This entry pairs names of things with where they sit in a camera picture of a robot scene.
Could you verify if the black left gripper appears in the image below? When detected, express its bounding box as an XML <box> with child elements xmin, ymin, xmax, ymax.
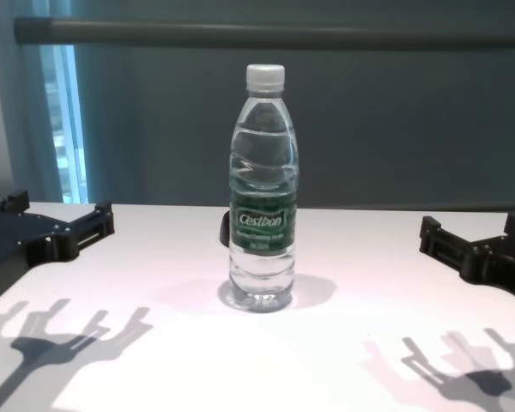
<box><xmin>0</xmin><ymin>189</ymin><xmax>115</xmax><ymax>279</ymax></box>

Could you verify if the green YES button black base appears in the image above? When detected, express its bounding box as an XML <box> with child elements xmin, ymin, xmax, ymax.
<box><xmin>217</xmin><ymin>210</ymin><xmax>233</xmax><ymax>249</ymax></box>

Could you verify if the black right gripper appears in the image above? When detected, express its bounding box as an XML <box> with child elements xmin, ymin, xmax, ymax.
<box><xmin>419</xmin><ymin>212</ymin><xmax>515</xmax><ymax>308</ymax></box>

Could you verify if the grey horizontal handrail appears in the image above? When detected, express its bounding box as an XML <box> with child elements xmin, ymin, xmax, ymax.
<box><xmin>13</xmin><ymin>15</ymin><xmax>515</xmax><ymax>49</ymax></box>

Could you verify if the narrow window strip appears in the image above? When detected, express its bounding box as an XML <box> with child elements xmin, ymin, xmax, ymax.
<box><xmin>40</xmin><ymin>42</ymin><xmax>89</xmax><ymax>205</ymax></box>

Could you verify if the clear water bottle green label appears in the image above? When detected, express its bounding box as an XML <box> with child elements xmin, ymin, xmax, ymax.
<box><xmin>227</xmin><ymin>63</ymin><xmax>300</xmax><ymax>313</ymax></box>

